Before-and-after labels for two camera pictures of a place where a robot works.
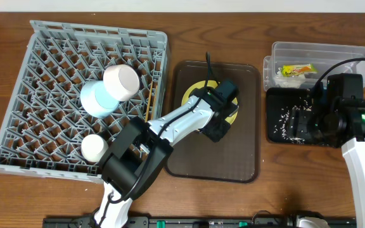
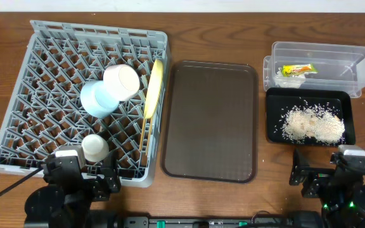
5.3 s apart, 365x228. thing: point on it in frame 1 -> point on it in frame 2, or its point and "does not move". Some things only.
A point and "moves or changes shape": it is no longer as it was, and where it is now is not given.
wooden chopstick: x=153 y=108 moves or changes shape
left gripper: x=220 y=127 -> x=95 y=178
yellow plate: x=208 y=83 -> x=154 y=88
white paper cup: x=93 y=147 does not move
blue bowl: x=95 y=100 does not move
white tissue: x=282 y=81 does not move
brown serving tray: x=236 y=156 does not move
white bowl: x=121 y=82 does not move
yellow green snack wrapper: x=294 y=70 does not move
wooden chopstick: x=148 y=106 moves or changes shape
